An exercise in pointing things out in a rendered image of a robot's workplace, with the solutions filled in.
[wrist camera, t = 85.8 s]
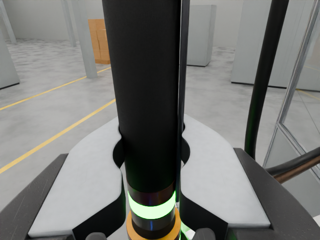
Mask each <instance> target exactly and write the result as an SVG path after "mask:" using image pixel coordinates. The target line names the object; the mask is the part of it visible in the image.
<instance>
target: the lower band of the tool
mask: <svg viewBox="0 0 320 240"><path fill-rule="evenodd" d="M131 217H132V216H131V211H130V212H129V214H128V217H127V222H126V225H127V231H128V234H129V236H130V238H131V239H132V240H149V239H145V238H143V237H141V236H140V235H138V234H137V233H136V232H135V230H134V228H133V226H132V223H131ZM175 217H176V220H175V225H174V227H173V229H172V230H171V232H170V233H169V234H168V235H166V236H165V237H163V238H161V239H157V240H174V239H175V238H176V237H177V235H178V233H179V231H180V225H181V220H180V214H179V211H178V210H177V208H176V207H175Z"/></svg>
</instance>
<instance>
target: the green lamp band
mask: <svg viewBox="0 0 320 240"><path fill-rule="evenodd" d="M128 195H129V193H128ZM129 202H130V207H131V208H132V210H133V211H134V212H135V213H136V214H137V215H139V216H141V217H143V218H147V219H156V218H160V217H162V216H164V215H166V214H167V213H169V212H170V211H171V210H172V208H173V206H174V204H175V192H174V195H173V196H172V198H171V199H170V200H169V201H167V202H166V203H164V204H162V205H159V206H156V207H145V206H142V205H139V204H137V203H136V202H134V201H133V200H132V198H131V197H130V195H129Z"/></svg>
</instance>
